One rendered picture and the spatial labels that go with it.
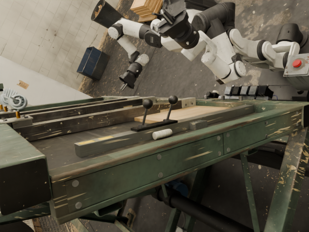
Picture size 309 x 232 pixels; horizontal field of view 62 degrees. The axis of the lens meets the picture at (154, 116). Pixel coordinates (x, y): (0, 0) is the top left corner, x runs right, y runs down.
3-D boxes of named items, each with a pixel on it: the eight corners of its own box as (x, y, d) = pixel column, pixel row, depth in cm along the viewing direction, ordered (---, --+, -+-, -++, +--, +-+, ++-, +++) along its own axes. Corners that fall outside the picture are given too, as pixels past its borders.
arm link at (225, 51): (228, 79, 135) (209, 40, 132) (251, 71, 126) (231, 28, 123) (219, 87, 127) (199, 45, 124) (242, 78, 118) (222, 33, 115)
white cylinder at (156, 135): (157, 140, 96) (173, 136, 101) (156, 132, 96) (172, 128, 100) (152, 139, 98) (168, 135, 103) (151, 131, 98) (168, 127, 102)
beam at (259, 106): (315, 124, 124) (315, 101, 123) (303, 129, 118) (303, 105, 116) (110, 105, 302) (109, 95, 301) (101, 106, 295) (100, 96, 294)
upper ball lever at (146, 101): (148, 130, 99) (156, 101, 92) (140, 132, 97) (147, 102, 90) (143, 125, 102) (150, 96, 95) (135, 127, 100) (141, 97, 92)
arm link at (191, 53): (182, 54, 103) (195, 65, 112) (201, 32, 100) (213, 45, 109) (167, 40, 109) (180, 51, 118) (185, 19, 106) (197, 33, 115)
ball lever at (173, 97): (172, 125, 106) (181, 97, 99) (165, 127, 104) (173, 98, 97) (167, 119, 109) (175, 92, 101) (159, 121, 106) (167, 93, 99)
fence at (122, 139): (253, 112, 137) (253, 105, 136) (80, 157, 83) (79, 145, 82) (245, 112, 141) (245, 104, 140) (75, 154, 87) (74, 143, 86)
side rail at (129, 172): (303, 129, 118) (303, 105, 116) (58, 226, 55) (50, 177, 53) (289, 127, 123) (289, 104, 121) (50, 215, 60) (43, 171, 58)
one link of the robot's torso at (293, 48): (277, 50, 219) (270, 42, 212) (302, 47, 203) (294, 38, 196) (271, 72, 216) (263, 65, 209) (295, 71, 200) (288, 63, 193)
